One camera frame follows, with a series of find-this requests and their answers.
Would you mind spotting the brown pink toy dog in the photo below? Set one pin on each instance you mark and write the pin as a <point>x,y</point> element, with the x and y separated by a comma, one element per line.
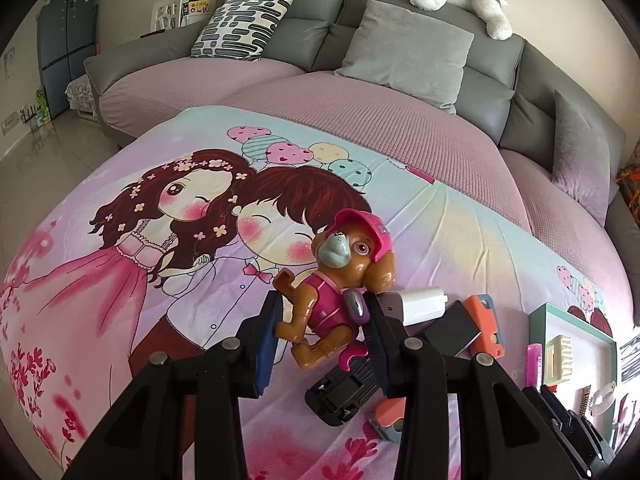
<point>320,310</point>

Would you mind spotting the white phone stand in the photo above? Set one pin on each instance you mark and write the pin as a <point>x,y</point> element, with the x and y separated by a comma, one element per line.
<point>565,347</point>

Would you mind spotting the orange bag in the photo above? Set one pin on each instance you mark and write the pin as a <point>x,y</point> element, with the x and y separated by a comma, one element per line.
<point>627,180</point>

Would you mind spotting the blue grey refrigerator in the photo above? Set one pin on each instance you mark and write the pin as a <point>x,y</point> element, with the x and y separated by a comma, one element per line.
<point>60,50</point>

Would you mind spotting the light grey square pillow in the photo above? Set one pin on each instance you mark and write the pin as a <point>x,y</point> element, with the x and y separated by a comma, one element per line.
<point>405,55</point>

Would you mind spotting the black white patterned pillow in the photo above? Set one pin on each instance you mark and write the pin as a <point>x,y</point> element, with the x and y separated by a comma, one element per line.
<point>240,25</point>

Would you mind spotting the teal tray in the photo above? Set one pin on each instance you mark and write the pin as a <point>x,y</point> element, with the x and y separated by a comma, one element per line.
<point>585,332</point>

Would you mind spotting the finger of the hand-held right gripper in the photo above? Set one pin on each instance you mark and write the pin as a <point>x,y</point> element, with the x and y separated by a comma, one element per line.
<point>545,417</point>
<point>575,422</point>

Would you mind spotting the white letter ornament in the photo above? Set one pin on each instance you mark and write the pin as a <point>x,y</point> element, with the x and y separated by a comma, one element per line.
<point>165,12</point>

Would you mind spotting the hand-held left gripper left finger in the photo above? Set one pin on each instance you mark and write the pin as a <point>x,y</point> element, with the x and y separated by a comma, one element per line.
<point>265,355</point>

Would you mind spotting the wall notice paper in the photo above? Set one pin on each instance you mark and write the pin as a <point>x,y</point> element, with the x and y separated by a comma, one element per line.
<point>10,62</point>

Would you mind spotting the lace covered stool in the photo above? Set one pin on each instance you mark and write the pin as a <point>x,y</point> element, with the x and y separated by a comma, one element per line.
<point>80,92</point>

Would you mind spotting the black toy car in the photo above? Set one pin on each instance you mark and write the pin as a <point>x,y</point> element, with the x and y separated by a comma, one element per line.
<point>340,395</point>

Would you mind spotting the green carton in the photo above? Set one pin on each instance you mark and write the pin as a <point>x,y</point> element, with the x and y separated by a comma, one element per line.
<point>42,102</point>

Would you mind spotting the grey sofa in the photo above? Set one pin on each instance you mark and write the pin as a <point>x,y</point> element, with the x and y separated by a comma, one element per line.
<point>310,30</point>

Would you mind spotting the magenta lighter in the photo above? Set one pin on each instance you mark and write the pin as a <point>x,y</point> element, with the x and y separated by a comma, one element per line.
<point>533,362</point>

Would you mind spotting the blue orange plastic case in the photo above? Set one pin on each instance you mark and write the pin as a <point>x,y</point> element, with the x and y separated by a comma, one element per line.
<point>390,415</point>

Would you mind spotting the printed blanket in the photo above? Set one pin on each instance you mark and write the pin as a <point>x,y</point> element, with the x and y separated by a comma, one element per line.
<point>125,310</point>

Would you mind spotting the orange grey plastic toy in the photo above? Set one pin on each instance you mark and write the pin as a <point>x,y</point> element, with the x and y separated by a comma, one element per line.
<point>482,317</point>

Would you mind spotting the grey purple velvet pillow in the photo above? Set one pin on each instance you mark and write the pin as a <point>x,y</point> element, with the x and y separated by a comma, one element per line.
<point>585,160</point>

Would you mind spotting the gold black patterned box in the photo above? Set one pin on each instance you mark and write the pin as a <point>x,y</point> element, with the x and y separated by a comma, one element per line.
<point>586,400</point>

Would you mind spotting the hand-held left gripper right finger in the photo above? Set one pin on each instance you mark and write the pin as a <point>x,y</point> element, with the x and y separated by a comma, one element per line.
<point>385,360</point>

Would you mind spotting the white charger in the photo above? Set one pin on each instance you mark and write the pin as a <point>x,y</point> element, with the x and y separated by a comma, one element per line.
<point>420,305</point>

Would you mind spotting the yellow cover book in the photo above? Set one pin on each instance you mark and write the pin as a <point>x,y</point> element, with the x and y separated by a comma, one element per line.
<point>196,10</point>

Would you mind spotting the white wristband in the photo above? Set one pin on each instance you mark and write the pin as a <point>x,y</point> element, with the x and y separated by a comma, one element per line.
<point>607,387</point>

